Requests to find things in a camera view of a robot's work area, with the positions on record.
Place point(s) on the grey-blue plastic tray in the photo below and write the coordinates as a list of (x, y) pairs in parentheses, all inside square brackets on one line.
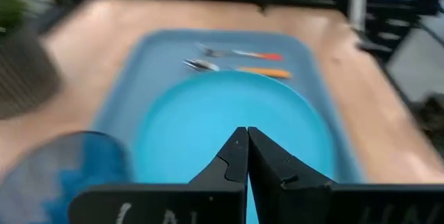
[(163, 57)]

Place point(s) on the bright blue round plate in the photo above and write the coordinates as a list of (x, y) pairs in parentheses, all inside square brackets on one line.
[(208, 120)]

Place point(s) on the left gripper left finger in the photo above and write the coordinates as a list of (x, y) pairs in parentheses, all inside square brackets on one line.
[(232, 165)]

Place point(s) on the grey metal post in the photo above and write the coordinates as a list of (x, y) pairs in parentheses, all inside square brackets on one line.
[(358, 2)]

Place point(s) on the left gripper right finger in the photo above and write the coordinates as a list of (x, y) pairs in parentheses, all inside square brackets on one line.
[(277, 189)]

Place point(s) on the green artificial bush plant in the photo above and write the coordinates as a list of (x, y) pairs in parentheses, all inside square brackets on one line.
[(10, 5)]

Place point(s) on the black metal frame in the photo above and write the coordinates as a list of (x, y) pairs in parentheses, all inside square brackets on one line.
[(392, 12)]

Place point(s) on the translucent blue cup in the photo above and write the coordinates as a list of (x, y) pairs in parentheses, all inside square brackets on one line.
[(86, 161)]

